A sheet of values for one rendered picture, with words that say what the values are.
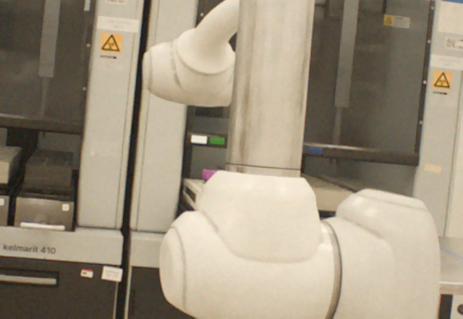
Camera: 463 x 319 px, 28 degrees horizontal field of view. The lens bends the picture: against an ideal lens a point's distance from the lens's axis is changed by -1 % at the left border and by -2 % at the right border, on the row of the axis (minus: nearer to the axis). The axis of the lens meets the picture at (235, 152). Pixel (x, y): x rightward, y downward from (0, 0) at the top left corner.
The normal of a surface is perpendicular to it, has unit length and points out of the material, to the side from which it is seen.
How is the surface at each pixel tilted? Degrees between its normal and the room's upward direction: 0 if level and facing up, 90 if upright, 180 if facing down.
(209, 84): 133
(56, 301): 90
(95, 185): 90
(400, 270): 89
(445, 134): 90
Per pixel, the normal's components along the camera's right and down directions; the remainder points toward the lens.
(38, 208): 0.16, 0.07
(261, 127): -0.18, 0.00
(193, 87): 0.08, 0.71
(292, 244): 0.39, -0.05
